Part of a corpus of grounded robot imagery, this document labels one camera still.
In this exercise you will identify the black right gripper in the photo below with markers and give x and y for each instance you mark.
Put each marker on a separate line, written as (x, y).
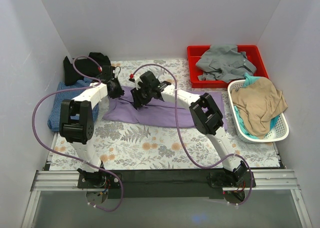
(139, 95)

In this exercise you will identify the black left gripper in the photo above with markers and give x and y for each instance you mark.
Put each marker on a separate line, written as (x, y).
(115, 88)

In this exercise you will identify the purple polo shirt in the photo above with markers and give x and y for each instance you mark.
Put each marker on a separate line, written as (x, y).
(158, 114)

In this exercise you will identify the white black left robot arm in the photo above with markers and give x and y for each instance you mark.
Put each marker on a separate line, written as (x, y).
(76, 124)

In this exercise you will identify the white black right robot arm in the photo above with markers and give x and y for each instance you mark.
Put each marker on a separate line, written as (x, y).
(206, 116)

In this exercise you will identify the black folded shirt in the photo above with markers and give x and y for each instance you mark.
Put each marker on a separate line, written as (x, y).
(85, 66)

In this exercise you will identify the floral patterned table mat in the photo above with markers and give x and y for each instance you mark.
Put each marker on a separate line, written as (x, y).
(134, 146)

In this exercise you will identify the blue checked folded shirt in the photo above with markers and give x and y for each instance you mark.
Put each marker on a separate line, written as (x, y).
(54, 117)

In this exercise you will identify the grey shirt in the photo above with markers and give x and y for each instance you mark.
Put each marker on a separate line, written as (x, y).
(224, 63)

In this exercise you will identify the teal shirt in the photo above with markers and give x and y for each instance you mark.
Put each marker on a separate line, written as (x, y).
(248, 81)

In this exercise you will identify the beige shirt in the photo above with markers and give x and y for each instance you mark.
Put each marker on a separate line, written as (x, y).
(258, 104)

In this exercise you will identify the red plastic bin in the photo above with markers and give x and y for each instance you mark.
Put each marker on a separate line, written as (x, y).
(194, 53)

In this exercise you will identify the white perforated laundry basket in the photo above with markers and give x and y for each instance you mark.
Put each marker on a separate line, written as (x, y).
(278, 133)

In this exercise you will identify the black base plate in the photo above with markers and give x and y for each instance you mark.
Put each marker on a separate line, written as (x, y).
(169, 183)

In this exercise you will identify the aluminium front rail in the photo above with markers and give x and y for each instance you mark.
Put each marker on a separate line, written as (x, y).
(165, 198)

